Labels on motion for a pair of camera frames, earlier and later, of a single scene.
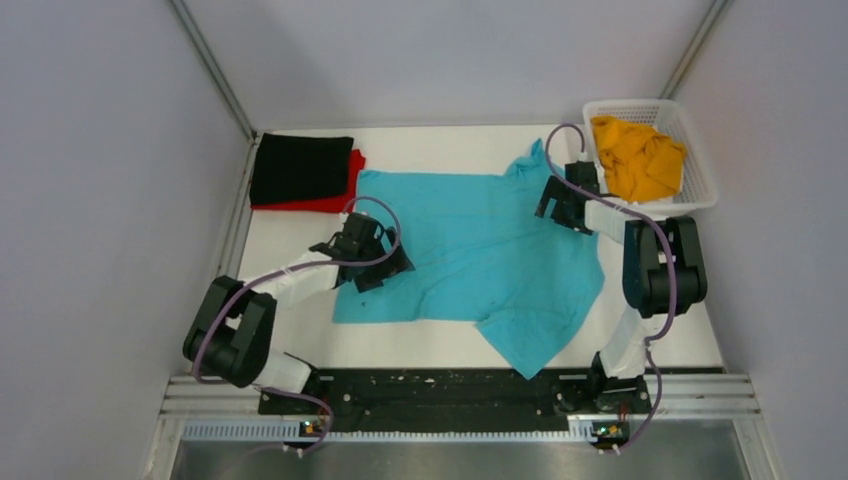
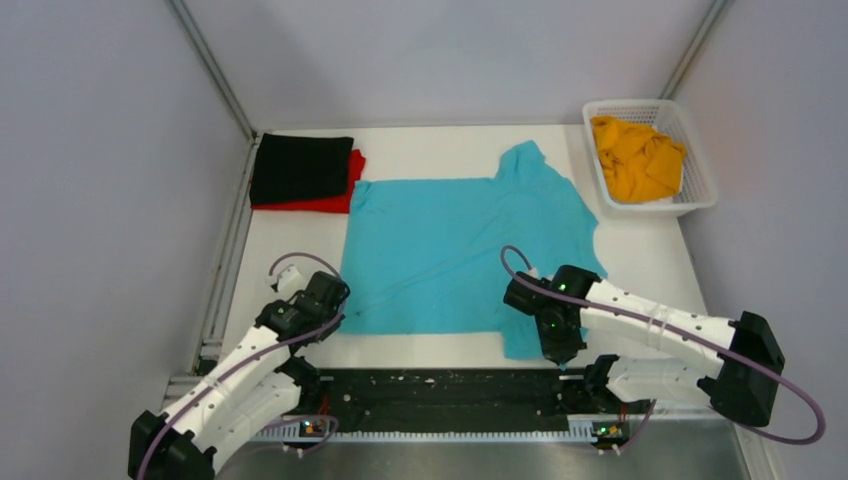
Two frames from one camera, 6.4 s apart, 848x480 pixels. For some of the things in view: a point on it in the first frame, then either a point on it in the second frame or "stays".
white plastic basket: [669, 119] stays
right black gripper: [560, 194] to [560, 352]
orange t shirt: [639, 162] stays
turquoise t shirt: [483, 253] stays
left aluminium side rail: [232, 237] stays
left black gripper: [388, 268] to [325, 335]
